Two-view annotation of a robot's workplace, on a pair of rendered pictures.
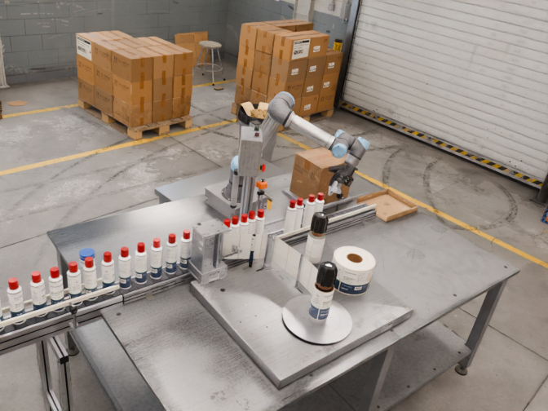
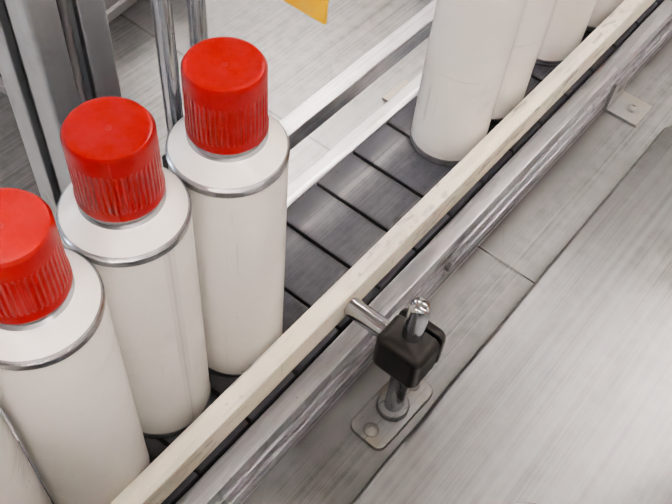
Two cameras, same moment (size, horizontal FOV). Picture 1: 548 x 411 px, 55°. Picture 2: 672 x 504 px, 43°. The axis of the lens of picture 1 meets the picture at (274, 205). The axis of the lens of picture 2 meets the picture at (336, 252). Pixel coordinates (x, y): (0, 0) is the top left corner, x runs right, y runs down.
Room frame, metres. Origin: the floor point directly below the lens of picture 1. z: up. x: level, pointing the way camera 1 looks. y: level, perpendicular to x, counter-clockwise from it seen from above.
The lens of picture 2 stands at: (2.03, 0.07, 1.30)
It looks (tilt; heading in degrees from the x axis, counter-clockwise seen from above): 53 degrees down; 346
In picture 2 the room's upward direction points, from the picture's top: 7 degrees clockwise
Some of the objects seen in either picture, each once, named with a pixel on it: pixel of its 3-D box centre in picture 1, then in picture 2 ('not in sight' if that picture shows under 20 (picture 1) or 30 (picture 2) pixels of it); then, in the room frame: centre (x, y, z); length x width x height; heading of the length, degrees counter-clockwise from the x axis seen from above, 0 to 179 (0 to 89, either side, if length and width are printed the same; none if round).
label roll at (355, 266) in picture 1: (351, 270); not in sight; (2.06, -0.42, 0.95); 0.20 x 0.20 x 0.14
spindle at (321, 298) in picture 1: (323, 292); not in sight; (1.76, -0.26, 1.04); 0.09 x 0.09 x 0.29
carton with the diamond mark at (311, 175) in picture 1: (322, 175); not in sight; (2.99, -0.28, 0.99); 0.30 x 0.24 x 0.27; 133
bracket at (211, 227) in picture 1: (210, 227); not in sight; (1.96, 0.26, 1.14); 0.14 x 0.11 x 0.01; 132
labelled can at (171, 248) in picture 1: (171, 254); not in sight; (1.94, 0.43, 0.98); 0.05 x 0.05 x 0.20
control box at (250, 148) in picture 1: (249, 152); not in sight; (2.31, 0.15, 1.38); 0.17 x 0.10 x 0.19; 7
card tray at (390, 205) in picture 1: (386, 204); not in sight; (2.99, -0.72, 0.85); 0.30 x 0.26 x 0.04; 132
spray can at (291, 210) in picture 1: (290, 217); (476, 19); (2.42, -0.10, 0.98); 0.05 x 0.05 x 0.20
